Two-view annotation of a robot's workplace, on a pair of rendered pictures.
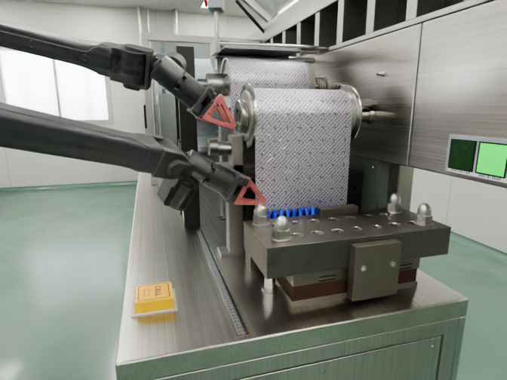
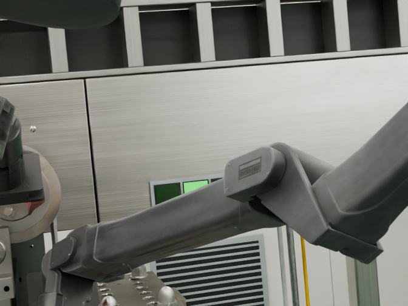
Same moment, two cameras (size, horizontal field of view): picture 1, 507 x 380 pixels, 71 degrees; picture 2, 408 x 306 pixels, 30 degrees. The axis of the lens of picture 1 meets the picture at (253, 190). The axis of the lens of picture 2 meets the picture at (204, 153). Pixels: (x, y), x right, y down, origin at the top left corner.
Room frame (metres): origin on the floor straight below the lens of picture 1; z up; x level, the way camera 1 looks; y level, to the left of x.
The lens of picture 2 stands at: (0.47, 1.16, 1.35)
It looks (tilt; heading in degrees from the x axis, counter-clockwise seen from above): 3 degrees down; 273
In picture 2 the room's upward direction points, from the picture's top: 5 degrees counter-clockwise
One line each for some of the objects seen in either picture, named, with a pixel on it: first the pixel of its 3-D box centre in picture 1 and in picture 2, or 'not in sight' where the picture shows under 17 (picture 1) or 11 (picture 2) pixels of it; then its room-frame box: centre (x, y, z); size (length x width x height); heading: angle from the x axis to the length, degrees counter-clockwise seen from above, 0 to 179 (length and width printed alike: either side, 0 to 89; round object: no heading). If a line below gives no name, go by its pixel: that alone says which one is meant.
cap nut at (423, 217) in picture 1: (424, 213); (138, 265); (0.71, -0.36, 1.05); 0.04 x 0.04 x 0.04
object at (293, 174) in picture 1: (303, 180); (57, 270); (0.81, -0.12, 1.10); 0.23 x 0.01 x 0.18; 106
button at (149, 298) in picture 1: (154, 297); not in sight; (0.62, 0.19, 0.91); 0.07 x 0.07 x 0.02; 16
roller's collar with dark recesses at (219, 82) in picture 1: (216, 84); not in sight; (1.07, 0.11, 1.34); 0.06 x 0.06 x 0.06; 16
